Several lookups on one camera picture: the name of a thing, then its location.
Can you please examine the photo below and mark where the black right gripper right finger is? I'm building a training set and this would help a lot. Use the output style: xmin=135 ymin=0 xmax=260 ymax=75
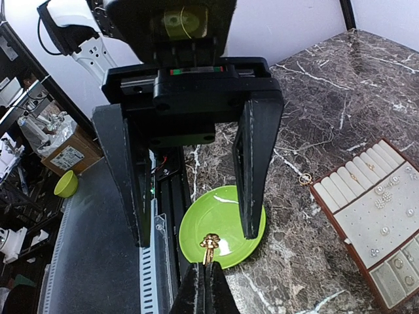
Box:
xmin=205 ymin=262 xmax=239 ymax=314

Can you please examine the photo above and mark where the cardboard box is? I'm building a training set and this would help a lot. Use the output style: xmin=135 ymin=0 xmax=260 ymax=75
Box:
xmin=41 ymin=126 xmax=103 ymax=176

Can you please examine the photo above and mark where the white slotted cable duct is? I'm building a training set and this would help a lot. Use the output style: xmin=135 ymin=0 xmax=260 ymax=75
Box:
xmin=38 ymin=196 xmax=176 ymax=313

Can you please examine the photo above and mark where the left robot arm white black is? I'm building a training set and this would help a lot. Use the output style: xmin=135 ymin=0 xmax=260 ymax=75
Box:
xmin=37 ymin=1 xmax=284 ymax=247

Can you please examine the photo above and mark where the green plate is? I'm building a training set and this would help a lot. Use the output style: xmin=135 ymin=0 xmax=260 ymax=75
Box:
xmin=179 ymin=185 xmax=266 ymax=270

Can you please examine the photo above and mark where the green bowl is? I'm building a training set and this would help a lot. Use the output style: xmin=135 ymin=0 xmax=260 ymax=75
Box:
xmin=54 ymin=170 xmax=79 ymax=198

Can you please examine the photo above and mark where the gold flower ring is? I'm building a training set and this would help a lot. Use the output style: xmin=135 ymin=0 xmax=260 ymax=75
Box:
xmin=199 ymin=232 xmax=221 ymax=265

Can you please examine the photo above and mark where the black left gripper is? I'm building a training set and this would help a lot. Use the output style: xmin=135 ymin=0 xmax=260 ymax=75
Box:
xmin=92 ymin=57 xmax=283 ymax=247

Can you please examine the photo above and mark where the jewelry tray brown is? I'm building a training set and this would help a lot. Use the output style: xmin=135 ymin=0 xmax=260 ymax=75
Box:
xmin=310 ymin=138 xmax=418 ymax=313

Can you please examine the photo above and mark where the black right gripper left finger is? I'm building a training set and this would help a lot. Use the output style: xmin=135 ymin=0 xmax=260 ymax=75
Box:
xmin=170 ymin=263 xmax=206 ymax=314

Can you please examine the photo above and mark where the right black frame post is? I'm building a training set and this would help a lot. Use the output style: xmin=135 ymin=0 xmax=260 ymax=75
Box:
xmin=339 ymin=0 xmax=356 ymax=30

